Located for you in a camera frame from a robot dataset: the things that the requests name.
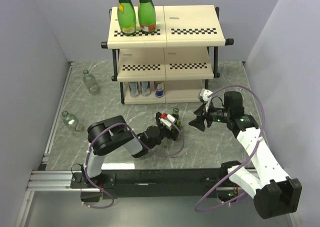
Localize aluminium frame rail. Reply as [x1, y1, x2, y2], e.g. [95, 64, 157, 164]
[24, 169, 261, 195]

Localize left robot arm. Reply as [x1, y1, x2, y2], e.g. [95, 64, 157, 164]
[81, 108, 181, 188]

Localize silver energy drink can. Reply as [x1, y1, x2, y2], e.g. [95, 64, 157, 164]
[140, 81, 151, 97]

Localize beige three-tier shelf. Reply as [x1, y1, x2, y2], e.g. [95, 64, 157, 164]
[101, 5, 234, 105]

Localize green Perrier bottle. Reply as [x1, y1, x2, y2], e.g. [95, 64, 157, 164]
[117, 0, 137, 36]

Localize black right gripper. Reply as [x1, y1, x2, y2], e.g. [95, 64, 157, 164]
[188, 100, 231, 132]

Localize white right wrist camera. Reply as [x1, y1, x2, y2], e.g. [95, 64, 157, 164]
[198, 88, 213, 113]

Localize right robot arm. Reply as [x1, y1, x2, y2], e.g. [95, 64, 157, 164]
[189, 89, 302, 219]

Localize clear glass bottle rear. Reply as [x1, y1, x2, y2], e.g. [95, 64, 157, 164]
[82, 69, 100, 95]

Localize clear glass bottle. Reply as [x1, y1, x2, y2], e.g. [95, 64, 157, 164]
[82, 69, 100, 95]
[61, 111, 84, 133]

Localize clear glass bottle front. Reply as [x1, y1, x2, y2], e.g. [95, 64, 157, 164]
[61, 111, 84, 133]

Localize blue energy drink can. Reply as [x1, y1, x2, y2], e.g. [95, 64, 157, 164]
[154, 81, 165, 98]

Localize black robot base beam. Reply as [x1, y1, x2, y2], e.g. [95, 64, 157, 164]
[69, 168, 251, 200]

